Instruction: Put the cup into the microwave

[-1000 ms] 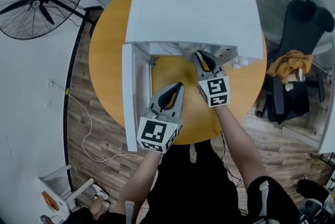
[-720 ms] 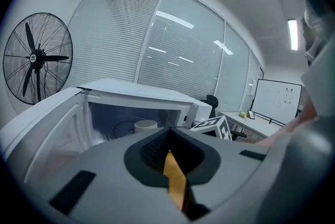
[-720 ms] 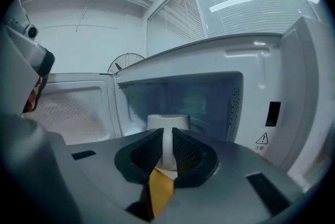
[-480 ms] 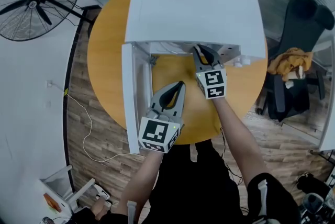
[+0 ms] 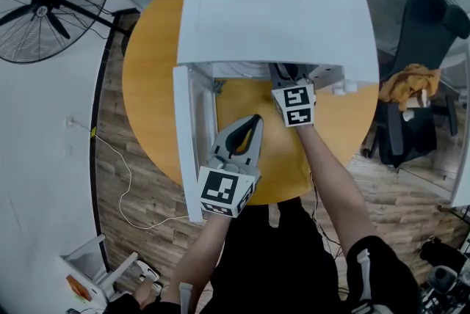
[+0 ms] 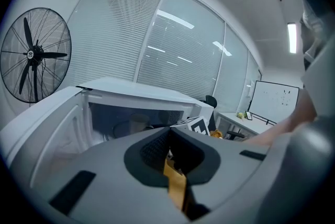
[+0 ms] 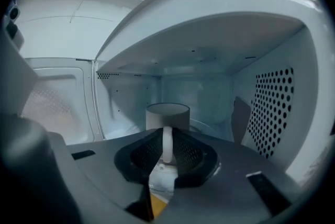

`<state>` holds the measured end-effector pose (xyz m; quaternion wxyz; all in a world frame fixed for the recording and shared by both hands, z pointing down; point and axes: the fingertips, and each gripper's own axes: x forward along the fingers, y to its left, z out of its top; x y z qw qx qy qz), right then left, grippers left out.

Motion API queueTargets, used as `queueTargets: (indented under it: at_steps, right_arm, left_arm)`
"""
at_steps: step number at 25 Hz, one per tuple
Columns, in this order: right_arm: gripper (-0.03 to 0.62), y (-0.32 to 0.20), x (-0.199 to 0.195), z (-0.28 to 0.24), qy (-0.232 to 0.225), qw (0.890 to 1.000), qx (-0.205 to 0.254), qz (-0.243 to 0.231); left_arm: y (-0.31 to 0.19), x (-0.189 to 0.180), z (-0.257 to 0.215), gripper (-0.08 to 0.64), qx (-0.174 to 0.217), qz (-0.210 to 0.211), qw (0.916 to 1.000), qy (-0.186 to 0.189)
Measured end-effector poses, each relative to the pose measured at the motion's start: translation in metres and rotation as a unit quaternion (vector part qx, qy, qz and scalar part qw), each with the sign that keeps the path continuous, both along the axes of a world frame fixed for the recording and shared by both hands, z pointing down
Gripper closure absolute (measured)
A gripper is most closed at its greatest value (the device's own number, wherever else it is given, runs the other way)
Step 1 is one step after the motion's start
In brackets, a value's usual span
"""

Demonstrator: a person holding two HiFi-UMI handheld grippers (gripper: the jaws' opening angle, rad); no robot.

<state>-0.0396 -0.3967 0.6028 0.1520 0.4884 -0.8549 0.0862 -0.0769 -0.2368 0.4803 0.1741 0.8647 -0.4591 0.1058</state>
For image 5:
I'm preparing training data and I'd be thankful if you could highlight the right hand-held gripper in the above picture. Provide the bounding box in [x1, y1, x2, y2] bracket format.
[268, 63, 317, 128]

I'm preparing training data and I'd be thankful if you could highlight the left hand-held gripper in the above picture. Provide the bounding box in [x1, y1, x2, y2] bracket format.
[196, 114, 265, 219]

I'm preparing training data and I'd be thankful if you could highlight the white microwave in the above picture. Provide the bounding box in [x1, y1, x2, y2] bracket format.
[172, 0, 380, 224]

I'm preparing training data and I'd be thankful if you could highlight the person's left forearm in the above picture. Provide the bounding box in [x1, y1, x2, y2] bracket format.
[161, 210, 231, 307]

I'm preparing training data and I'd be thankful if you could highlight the person's right forearm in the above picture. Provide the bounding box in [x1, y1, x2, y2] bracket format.
[294, 123, 372, 259]

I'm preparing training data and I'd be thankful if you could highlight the orange cloth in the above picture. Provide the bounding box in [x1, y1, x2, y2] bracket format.
[377, 63, 442, 112]

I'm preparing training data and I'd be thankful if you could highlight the person's black clothing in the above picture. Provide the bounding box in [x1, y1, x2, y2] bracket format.
[109, 194, 424, 314]

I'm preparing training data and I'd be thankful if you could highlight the black office chair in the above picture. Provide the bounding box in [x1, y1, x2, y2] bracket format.
[361, 0, 470, 169]

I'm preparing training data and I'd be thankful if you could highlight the white slipper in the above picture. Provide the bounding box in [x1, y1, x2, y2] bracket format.
[134, 260, 165, 294]

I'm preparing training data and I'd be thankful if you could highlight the white metal rack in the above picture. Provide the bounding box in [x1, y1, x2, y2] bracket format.
[57, 233, 140, 314]

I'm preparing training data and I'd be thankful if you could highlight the white desk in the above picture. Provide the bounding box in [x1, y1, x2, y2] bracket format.
[438, 50, 470, 209]

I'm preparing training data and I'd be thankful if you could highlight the orange box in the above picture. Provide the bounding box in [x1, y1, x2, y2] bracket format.
[65, 274, 93, 303]

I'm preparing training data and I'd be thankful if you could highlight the black bag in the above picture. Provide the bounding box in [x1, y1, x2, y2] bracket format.
[419, 236, 466, 274]

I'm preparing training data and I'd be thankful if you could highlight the black standing fan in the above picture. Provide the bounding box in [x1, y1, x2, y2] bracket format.
[0, 0, 134, 65]

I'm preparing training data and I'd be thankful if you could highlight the black and grey equipment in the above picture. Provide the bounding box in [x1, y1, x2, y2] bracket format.
[421, 260, 470, 314]

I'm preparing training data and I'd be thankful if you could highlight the white floor cable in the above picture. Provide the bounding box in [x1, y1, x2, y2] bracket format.
[90, 132, 192, 231]

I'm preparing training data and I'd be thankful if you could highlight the black cable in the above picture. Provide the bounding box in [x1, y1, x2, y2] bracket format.
[308, 172, 345, 259]

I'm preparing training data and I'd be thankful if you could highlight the white left shoulder strap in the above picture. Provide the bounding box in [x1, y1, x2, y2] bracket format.
[178, 282, 194, 314]

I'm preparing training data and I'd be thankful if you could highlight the white shoulder strap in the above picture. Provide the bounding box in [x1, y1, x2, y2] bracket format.
[178, 282, 194, 314]
[353, 248, 372, 314]

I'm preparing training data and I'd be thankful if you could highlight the white right shoulder strap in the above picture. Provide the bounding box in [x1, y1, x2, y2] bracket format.
[353, 248, 372, 314]

